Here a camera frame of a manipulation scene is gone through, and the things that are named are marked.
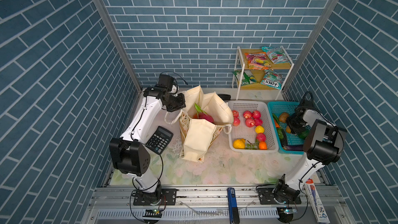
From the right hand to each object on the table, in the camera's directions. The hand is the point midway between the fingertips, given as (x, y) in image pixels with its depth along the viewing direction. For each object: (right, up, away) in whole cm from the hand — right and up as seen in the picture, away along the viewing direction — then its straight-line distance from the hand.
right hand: (289, 123), depth 96 cm
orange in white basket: (-21, -11, -10) cm, 25 cm away
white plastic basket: (-23, -3, +1) cm, 24 cm away
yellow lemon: (-34, -10, -11) cm, 37 cm away
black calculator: (-80, -9, -5) cm, 81 cm away
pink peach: (-21, -7, -7) cm, 23 cm away
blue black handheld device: (-40, -36, -28) cm, 61 cm away
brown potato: (-2, +4, +3) cm, 6 cm away
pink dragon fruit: (-55, +6, -5) cm, 56 cm away
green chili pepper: (-6, +3, +7) cm, 9 cm away
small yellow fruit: (-20, -3, -3) cm, 20 cm away
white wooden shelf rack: (-7, +33, -7) cm, 34 cm away
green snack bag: (-24, +30, +6) cm, 39 cm away
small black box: (-39, +17, +16) cm, 45 cm away
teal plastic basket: (-3, -11, -3) cm, 12 cm away
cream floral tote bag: (-55, +4, -24) cm, 60 cm away
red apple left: (-33, +1, 0) cm, 33 cm away
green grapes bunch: (-28, -12, -9) cm, 32 cm away
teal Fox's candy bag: (-9, +29, +6) cm, 31 cm away
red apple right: (-33, +6, +5) cm, 34 cm away
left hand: (-63, +13, -14) cm, 66 cm away
